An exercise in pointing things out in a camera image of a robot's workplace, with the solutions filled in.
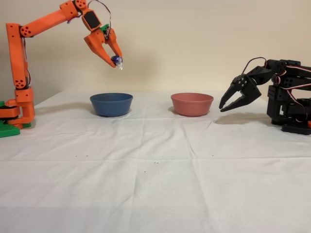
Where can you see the pink bowl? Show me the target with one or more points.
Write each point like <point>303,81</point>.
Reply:
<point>192,104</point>

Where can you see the white tablecloth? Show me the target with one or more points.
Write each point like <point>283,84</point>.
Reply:
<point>155,194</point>

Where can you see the blue foil candy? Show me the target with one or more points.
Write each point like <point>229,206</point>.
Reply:
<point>116,60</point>

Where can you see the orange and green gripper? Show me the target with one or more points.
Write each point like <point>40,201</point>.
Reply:
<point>95,41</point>

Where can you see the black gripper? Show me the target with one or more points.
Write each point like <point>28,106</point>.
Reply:
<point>251,89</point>

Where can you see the blue bowl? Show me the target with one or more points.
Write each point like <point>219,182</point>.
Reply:
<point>111,105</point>

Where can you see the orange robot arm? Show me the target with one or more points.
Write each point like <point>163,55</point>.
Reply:
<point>41,23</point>

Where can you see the green arm base mount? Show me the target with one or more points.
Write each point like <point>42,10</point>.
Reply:
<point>9,132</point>

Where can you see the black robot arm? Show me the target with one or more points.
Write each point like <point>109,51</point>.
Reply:
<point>277,94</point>

